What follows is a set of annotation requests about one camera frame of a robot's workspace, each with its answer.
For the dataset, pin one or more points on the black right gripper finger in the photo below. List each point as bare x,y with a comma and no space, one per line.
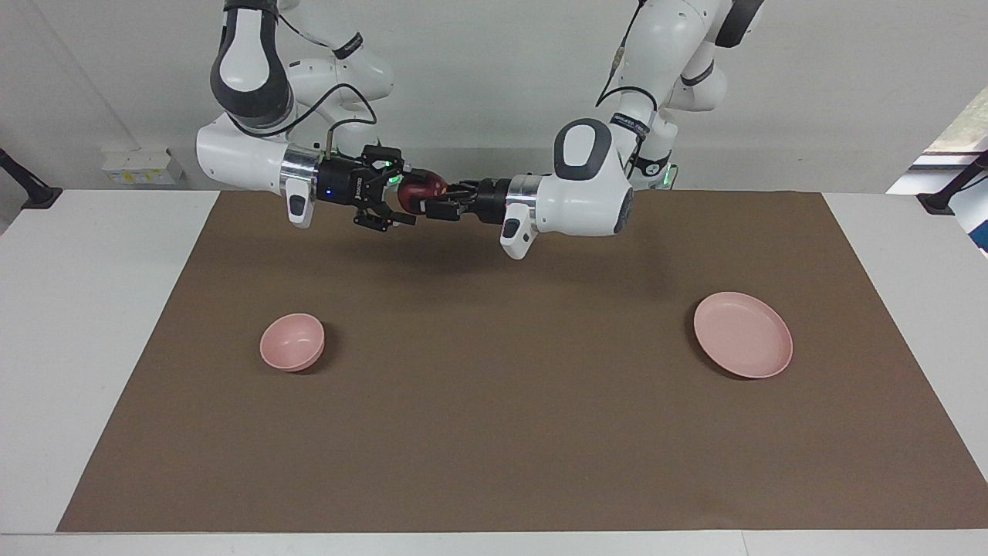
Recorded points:
382,216
384,162

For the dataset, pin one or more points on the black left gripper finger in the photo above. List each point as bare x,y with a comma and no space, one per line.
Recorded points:
444,210
461,189

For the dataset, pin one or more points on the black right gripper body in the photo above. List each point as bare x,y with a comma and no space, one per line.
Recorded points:
343,184

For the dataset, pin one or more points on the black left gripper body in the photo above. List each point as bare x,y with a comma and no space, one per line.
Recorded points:
488,201

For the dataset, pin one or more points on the dark red apple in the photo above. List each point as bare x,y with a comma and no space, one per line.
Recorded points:
421,189

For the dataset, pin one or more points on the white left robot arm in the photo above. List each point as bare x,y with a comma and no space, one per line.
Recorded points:
587,193

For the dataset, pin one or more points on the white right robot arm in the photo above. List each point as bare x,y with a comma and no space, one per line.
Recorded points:
239,154

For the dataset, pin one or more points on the pink bowl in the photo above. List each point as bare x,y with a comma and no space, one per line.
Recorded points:
289,344

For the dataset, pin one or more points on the pink plate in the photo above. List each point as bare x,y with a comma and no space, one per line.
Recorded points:
742,336

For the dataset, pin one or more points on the brown table mat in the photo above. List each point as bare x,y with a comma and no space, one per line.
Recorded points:
494,386

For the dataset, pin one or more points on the black clamp stand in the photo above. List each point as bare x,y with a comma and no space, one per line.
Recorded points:
27,189
953,189

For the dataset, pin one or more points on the white wall socket strip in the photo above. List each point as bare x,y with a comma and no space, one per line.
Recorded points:
139,166

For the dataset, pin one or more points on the window with white frame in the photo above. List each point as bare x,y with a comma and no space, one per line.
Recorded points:
961,131

